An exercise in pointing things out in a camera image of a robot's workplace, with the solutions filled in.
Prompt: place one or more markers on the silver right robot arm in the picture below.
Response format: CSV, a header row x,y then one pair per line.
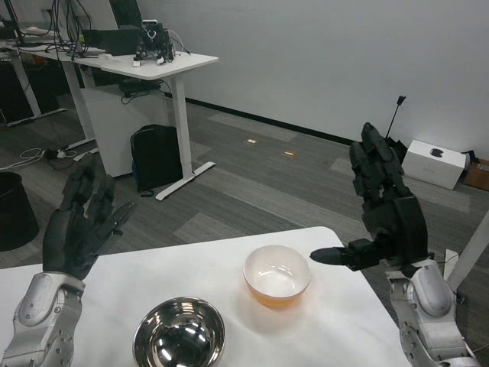
x,y
428,317

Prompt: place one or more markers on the shiny steel bowl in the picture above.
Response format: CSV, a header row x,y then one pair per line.
x,y
179,332

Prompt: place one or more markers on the white standing desk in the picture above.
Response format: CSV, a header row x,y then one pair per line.
x,y
153,65

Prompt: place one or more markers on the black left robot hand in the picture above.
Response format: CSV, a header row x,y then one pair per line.
x,y
76,237

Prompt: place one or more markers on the black box on desk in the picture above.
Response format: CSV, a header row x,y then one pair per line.
x,y
112,40

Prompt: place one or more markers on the black office chair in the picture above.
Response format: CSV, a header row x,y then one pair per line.
x,y
126,13

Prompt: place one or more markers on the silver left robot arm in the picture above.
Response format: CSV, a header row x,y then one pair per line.
x,y
38,321

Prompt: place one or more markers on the white desk with monitors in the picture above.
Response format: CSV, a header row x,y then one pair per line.
x,y
19,76

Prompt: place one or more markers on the brown cardboard box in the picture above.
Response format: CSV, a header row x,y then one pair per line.
x,y
477,174

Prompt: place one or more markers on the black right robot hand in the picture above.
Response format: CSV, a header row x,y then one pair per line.
x,y
389,214

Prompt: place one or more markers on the orange plastic bowl white inside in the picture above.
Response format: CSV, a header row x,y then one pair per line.
x,y
277,273

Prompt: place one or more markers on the black backpack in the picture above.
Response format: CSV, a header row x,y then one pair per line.
x,y
154,156

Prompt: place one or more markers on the white product box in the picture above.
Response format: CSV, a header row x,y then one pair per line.
x,y
435,162

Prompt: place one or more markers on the white desk leg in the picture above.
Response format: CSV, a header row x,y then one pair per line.
x,y
468,248

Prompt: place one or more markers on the small black robot device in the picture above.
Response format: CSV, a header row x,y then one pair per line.
x,y
154,42

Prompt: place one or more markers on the black trash bin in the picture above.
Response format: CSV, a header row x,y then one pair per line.
x,y
13,210

